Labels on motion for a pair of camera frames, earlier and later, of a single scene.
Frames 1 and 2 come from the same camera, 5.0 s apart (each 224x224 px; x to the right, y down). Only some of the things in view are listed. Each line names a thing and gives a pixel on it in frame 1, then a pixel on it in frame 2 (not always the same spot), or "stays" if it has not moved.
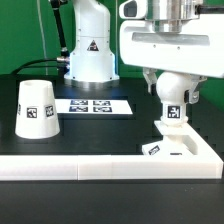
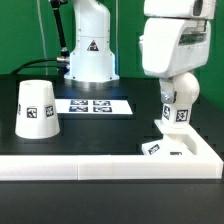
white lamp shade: [37, 114] stays
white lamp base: [179, 140] stays
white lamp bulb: [171, 87] stays
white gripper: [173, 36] -> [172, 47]
